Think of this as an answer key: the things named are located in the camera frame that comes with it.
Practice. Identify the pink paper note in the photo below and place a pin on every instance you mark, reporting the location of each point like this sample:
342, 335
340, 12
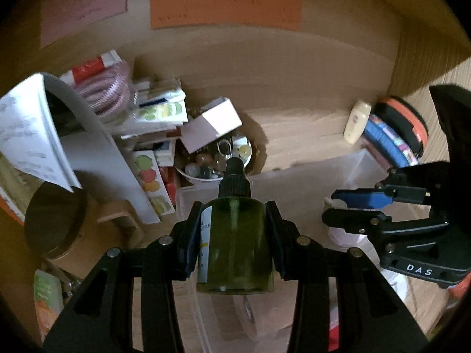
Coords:
84, 3

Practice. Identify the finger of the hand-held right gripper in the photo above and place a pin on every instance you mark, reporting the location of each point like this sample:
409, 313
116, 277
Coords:
349, 220
360, 198

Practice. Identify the orange paper note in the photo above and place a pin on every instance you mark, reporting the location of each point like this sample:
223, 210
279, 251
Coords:
224, 5

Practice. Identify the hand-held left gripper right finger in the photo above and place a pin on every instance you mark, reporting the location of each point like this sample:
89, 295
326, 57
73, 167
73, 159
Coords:
275, 237

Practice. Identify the white bowl of trinkets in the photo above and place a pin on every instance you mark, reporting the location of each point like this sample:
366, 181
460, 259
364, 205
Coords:
206, 169

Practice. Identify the cream lotion bottle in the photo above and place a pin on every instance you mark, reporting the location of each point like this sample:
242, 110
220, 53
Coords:
357, 121

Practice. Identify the blue patchwork pencil case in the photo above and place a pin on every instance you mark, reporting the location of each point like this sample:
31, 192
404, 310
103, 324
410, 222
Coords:
386, 139

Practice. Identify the red small box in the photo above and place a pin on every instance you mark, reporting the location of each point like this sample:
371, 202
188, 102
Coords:
169, 187

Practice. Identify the green spray bottle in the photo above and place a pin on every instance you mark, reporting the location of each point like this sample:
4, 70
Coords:
235, 242

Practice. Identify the small white cardboard box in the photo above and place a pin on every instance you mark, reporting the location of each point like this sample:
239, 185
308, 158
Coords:
213, 125

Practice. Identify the wooden desktop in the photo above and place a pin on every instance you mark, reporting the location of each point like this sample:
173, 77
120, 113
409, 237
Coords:
301, 136

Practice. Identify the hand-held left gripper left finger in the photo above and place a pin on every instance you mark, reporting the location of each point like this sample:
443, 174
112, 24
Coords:
191, 237

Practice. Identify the fruit print box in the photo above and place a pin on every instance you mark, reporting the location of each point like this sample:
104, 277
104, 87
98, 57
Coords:
151, 184

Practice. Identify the white printed paper sheet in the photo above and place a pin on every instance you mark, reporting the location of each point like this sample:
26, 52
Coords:
25, 136

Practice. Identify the clear plastic storage box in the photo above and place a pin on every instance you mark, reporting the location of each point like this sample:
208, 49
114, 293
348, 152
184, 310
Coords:
301, 191

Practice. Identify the clear packet of stickers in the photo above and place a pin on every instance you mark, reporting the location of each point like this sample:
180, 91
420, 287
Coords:
162, 112

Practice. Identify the white apple-shaped desk vacuum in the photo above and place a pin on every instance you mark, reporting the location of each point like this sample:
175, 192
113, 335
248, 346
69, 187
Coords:
346, 237

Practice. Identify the brown wooden mug with lid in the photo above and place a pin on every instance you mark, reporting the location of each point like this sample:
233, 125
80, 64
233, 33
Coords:
55, 220

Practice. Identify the green orange packet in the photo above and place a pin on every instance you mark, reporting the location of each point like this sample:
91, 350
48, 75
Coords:
46, 301

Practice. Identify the black orange zip case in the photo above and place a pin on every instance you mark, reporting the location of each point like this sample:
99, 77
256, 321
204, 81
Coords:
401, 117

